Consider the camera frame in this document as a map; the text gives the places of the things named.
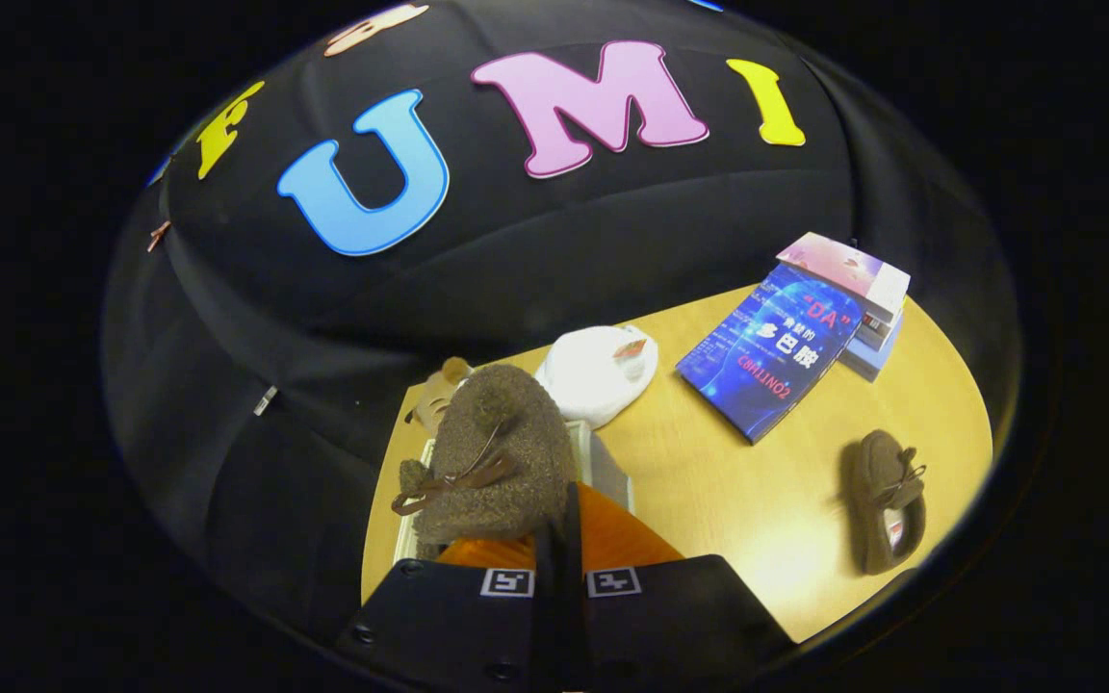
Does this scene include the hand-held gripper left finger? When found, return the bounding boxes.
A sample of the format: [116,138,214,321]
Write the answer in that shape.
[336,525,560,693]

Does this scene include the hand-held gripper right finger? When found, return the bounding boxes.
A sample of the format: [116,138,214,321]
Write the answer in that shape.
[564,481,796,693]

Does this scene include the fabric storage box with lid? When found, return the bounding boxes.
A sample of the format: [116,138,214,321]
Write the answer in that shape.
[391,419,634,569]

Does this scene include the brown fuzzy shoe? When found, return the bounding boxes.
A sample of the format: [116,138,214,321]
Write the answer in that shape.
[391,364,580,561]
[843,430,928,577]

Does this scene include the brown plush toy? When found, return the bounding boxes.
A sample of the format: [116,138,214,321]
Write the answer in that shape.
[405,357,476,426]

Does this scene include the blue book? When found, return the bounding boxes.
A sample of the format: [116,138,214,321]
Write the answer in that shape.
[676,262,864,445]

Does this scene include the grey book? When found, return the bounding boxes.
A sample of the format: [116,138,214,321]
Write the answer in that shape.
[838,298,907,383]

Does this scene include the pink book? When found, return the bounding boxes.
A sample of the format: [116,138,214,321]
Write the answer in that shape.
[776,232,912,324]

